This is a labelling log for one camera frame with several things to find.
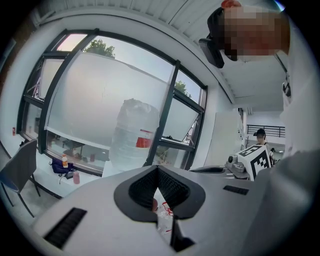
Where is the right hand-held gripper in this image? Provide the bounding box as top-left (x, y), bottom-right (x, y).
top-left (189, 144), bottom-right (273, 182)

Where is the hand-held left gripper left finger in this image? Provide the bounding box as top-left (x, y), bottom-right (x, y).
top-left (31, 164), bottom-right (176, 256)

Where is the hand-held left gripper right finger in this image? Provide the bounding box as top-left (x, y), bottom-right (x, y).
top-left (157, 164), bottom-right (256, 256)

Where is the large clear water jug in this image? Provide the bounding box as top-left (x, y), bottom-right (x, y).
top-left (109, 98), bottom-right (161, 173)

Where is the pile of clear plastic bottles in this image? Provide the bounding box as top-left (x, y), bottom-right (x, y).
top-left (152, 198), bottom-right (176, 235)

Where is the white window ledge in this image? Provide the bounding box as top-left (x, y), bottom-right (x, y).
top-left (0, 139), bottom-right (111, 201)

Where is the dark purple bag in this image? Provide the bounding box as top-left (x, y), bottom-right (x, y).
top-left (49, 157), bottom-right (75, 175)

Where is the black metal railing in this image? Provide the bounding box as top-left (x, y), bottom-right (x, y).
top-left (246, 124), bottom-right (286, 139)

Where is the grey blue chair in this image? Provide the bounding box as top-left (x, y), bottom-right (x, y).
top-left (0, 138), bottom-right (42, 219)

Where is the white roller blind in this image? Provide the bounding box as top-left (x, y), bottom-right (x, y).
top-left (44, 51), bottom-right (173, 151)

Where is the person's white shirt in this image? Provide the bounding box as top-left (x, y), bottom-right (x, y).
top-left (273, 19), bottom-right (320, 163)

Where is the person's head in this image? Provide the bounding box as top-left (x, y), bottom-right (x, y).
top-left (206, 4), bottom-right (291, 63)

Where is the black window frame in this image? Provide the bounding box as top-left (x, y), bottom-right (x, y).
top-left (15, 28), bottom-right (209, 177)

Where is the black shoulder strap buckle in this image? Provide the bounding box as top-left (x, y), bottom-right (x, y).
top-left (281, 73), bottom-right (293, 98)

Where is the black head-mounted camera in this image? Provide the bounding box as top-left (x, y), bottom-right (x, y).
top-left (198, 37), bottom-right (225, 69)

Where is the red hair tie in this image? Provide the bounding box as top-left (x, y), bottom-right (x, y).
top-left (221, 0), bottom-right (243, 9)

